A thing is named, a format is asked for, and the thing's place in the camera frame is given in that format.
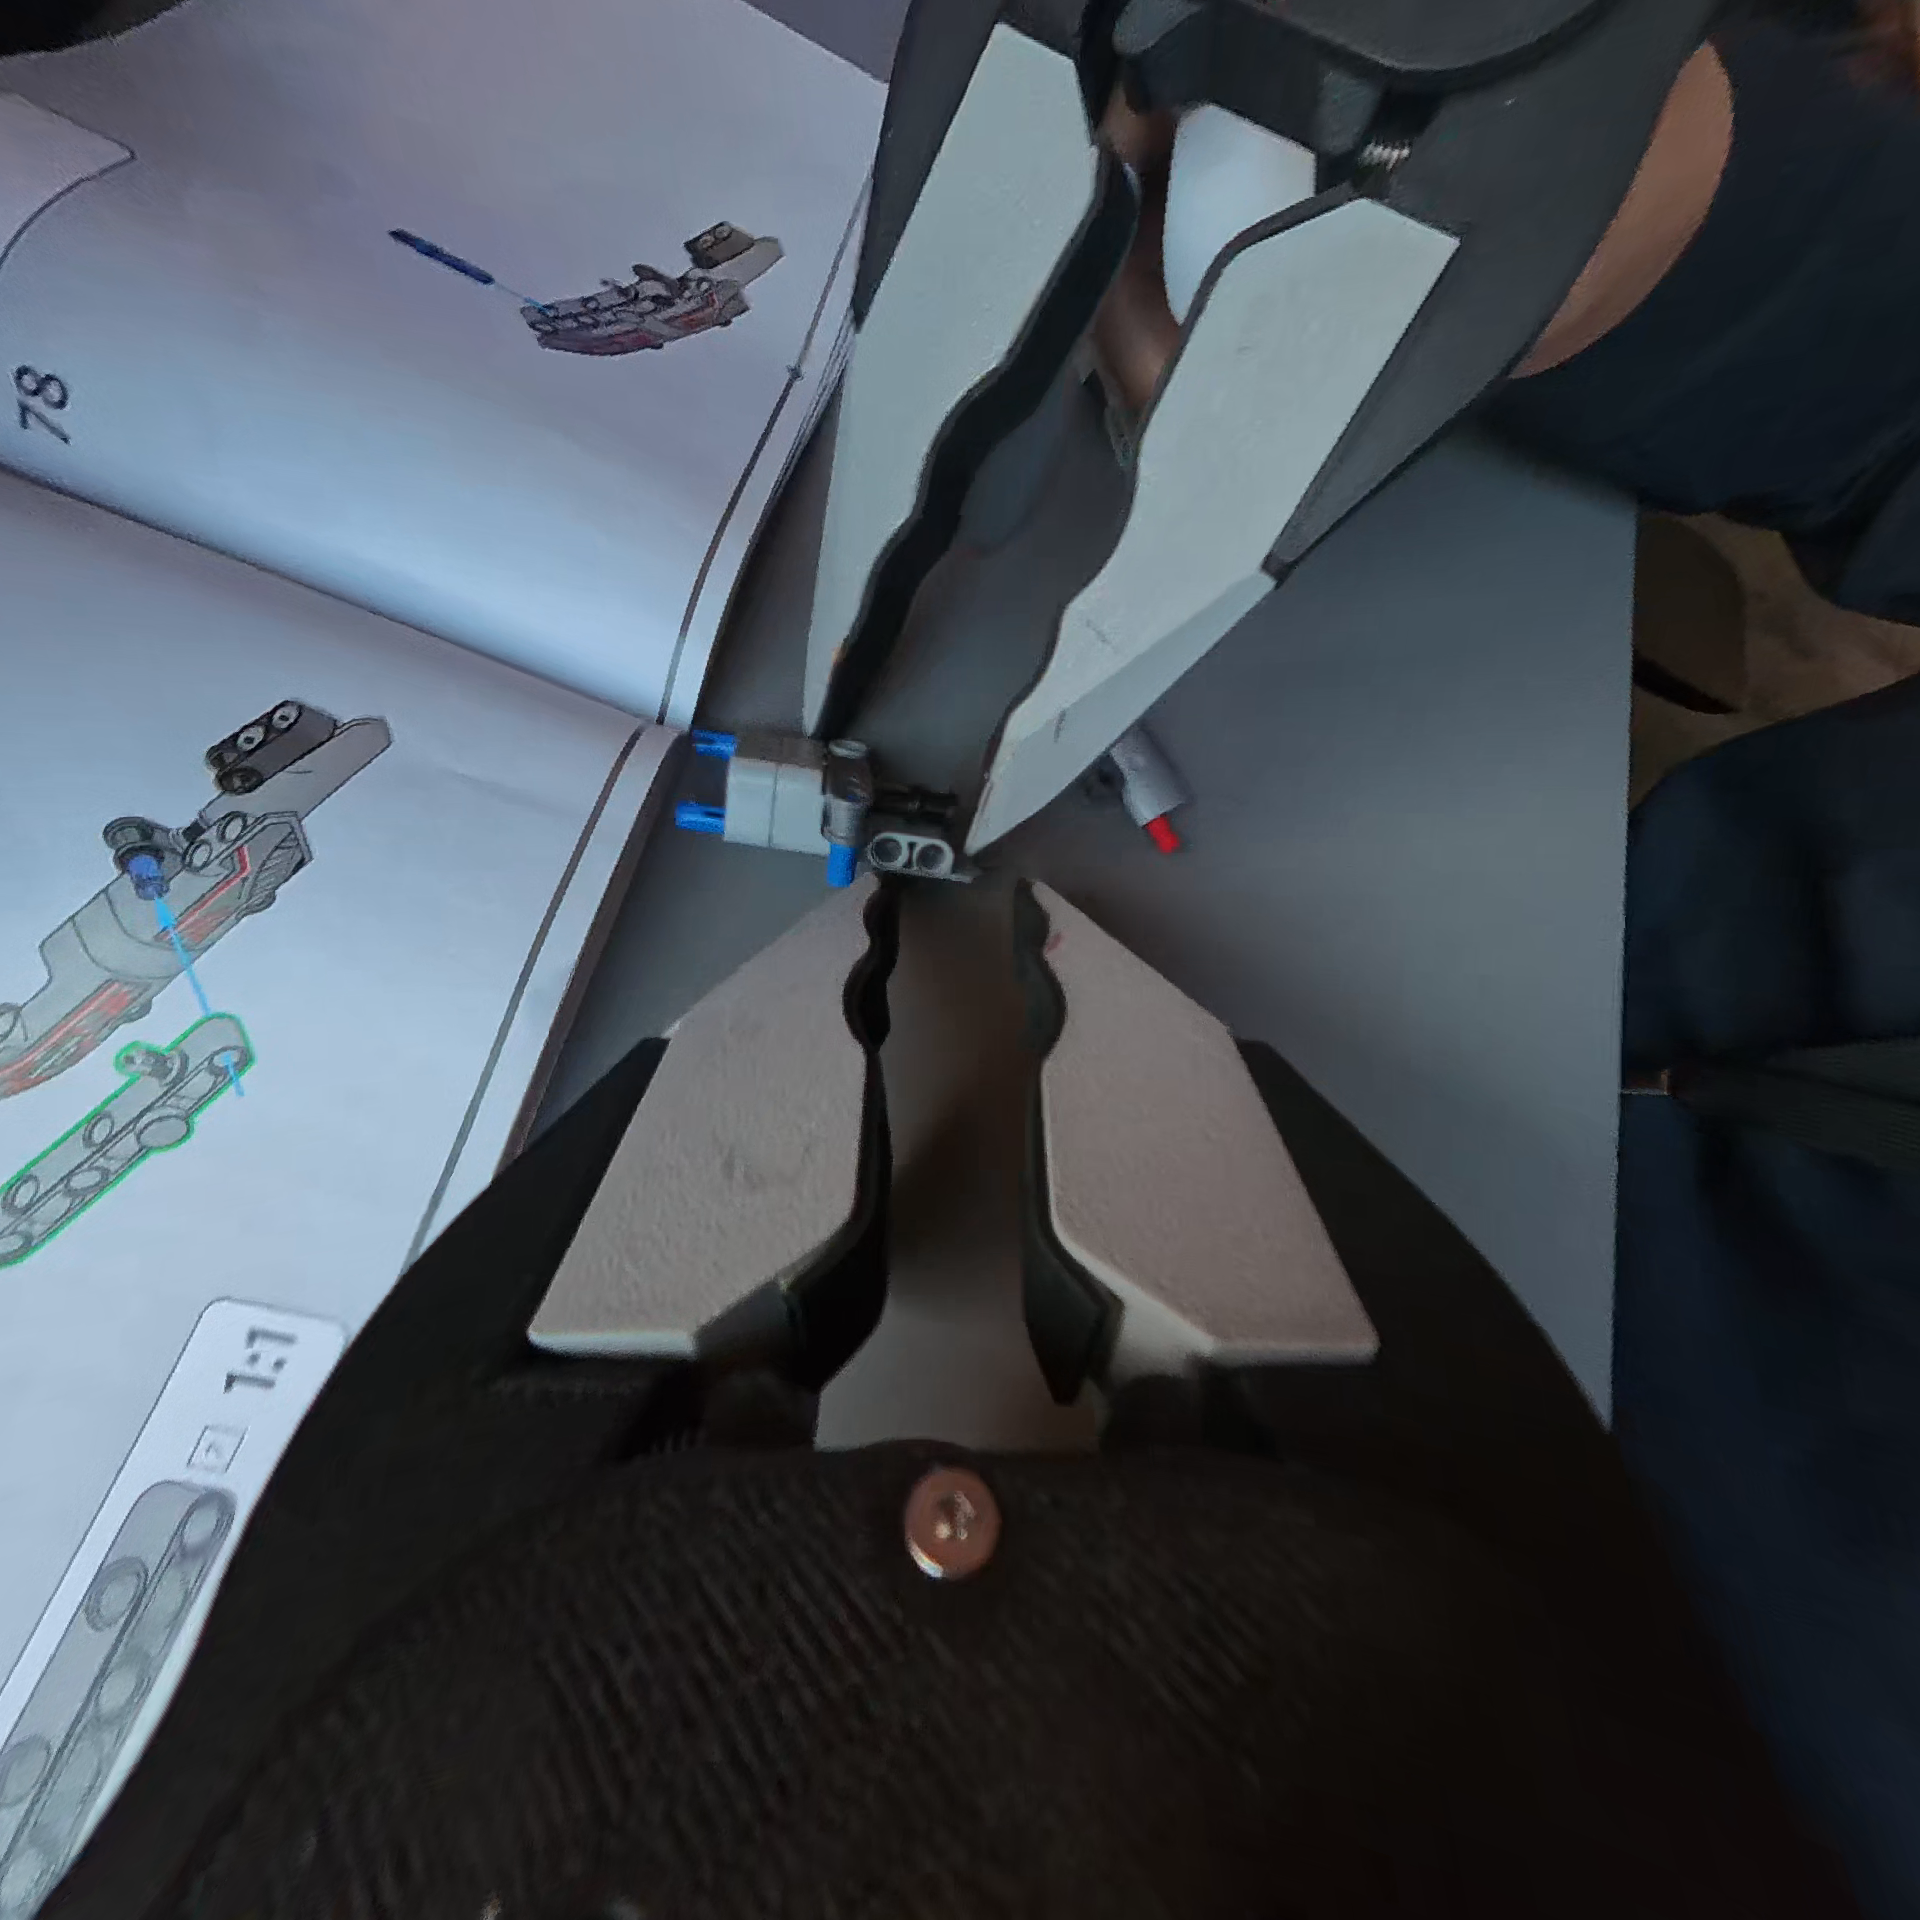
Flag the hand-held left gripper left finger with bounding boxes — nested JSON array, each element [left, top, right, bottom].
[[526, 877, 897, 1390]]

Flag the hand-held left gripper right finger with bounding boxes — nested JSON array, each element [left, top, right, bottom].
[[1014, 877, 1386, 1408]]

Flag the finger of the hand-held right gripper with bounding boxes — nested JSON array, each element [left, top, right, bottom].
[[966, 109, 1468, 856], [801, 18, 1126, 745]]

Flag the grey lego assembly blue pins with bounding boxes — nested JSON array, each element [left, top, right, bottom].
[[675, 725, 987, 893]]

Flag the grey lego piece red pin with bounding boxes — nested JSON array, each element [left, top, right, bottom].
[[1112, 725, 1192, 858]]

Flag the lego instruction booklet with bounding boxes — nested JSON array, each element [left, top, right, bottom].
[[0, 0, 903, 1728]]

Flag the person's legs in dark trousers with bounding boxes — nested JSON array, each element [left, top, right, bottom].
[[1611, 673, 1920, 1920]]

